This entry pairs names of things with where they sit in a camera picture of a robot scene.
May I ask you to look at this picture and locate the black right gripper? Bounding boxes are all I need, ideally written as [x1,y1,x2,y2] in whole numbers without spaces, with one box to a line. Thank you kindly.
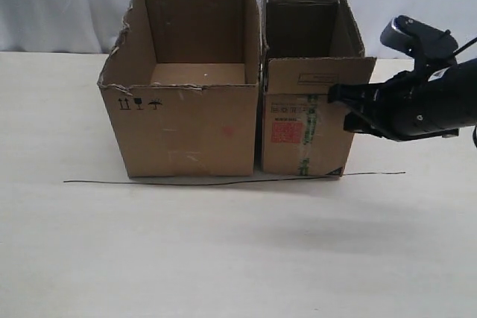
[327,69,459,141]

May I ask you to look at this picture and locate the tall taped cardboard box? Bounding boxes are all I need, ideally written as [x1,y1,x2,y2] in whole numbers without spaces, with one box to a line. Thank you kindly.
[261,0,376,177]

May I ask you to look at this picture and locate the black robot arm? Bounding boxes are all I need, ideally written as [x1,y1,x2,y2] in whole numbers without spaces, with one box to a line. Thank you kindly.
[327,60,476,142]

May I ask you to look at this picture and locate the large open cardboard box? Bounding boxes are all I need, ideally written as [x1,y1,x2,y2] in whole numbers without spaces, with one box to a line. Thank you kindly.
[97,0,261,178]

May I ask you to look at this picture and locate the thin black line marker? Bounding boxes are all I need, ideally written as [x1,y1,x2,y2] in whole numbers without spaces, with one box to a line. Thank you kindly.
[63,171,405,186]

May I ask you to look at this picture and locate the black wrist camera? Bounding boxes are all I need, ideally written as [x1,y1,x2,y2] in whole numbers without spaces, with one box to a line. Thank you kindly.
[379,15,458,71]

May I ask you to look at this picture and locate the black cable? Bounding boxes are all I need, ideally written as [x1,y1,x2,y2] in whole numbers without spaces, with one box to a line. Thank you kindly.
[452,36,477,59]

